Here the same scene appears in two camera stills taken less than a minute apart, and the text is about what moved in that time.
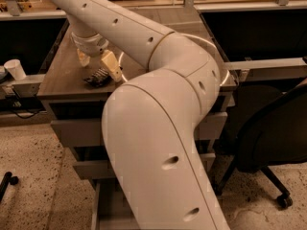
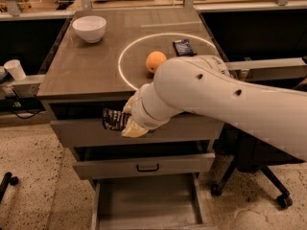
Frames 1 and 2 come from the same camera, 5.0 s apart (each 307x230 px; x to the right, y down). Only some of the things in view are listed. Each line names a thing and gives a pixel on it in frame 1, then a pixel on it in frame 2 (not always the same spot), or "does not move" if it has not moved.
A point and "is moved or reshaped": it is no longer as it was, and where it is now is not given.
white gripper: (90, 46) to (141, 115)
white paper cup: (15, 69) does not move
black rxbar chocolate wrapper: (98, 79) is moved or reshaped
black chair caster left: (8, 178) does not move
